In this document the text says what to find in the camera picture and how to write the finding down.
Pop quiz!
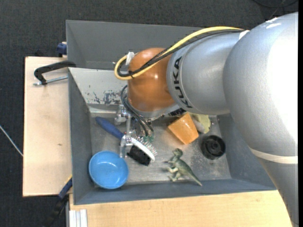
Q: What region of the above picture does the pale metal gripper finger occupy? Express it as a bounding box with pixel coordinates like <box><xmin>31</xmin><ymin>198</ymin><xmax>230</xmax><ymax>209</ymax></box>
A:
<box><xmin>119</xmin><ymin>136</ymin><xmax>133</xmax><ymax>158</ymax></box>

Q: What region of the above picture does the blue bowl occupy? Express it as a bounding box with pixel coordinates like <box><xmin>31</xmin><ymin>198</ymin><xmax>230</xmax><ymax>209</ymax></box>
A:
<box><xmin>88</xmin><ymin>150</ymin><xmax>130</xmax><ymax>190</ymax></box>

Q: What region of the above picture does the green toy dinosaur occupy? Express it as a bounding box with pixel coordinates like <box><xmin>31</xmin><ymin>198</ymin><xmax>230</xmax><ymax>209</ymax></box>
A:
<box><xmin>162</xmin><ymin>148</ymin><xmax>203</xmax><ymax>187</ymax></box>

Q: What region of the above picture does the orange cup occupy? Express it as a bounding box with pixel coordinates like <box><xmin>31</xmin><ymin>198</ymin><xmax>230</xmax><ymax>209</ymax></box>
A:
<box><xmin>166</xmin><ymin>112</ymin><xmax>200</xmax><ymax>145</ymax></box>

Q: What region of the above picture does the grey metal bin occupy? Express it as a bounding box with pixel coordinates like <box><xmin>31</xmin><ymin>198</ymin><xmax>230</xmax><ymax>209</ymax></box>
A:
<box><xmin>65</xmin><ymin>19</ymin><xmax>276</xmax><ymax>206</ymax></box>

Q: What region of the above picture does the pale wood board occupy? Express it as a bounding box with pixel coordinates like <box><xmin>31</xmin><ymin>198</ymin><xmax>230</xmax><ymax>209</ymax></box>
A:
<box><xmin>22</xmin><ymin>56</ymin><xmax>73</xmax><ymax>197</ymax></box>

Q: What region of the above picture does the pale yellow cloth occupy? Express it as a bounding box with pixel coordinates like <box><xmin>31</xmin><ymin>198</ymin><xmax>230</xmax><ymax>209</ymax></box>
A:
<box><xmin>189</xmin><ymin>112</ymin><xmax>212</xmax><ymax>134</ymax></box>

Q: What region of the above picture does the blue-handled white dish brush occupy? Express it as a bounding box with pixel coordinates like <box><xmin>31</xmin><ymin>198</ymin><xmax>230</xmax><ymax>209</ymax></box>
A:
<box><xmin>95</xmin><ymin>116</ymin><xmax>158</xmax><ymax>162</ymax></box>

